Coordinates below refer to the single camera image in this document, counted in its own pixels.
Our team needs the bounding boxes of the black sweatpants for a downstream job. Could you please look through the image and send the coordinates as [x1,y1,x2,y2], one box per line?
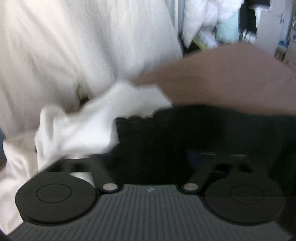
[91,105,296,234]

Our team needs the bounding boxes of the white fleece hoodie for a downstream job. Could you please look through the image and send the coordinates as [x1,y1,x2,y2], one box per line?
[35,81,173,173]

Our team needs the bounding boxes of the white door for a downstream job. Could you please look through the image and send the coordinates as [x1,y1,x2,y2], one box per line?
[254,0,295,56]

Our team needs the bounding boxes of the white puffer jacket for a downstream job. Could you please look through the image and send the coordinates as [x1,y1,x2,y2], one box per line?
[181,0,243,48]

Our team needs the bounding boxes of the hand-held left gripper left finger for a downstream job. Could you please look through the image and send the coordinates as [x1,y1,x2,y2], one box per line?
[44,155,121,193]

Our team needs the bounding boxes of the pale mint quilted cloth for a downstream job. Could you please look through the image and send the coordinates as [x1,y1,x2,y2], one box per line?
[216,11,240,45]

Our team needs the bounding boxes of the cream cloth cover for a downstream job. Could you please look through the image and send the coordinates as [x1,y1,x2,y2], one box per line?
[0,0,184,139]

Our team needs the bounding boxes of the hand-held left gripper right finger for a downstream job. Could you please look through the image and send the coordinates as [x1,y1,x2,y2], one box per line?
[181,151,255,194]

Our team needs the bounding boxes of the pale grey t-shirt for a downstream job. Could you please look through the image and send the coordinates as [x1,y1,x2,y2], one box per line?
[0,133,40,235]

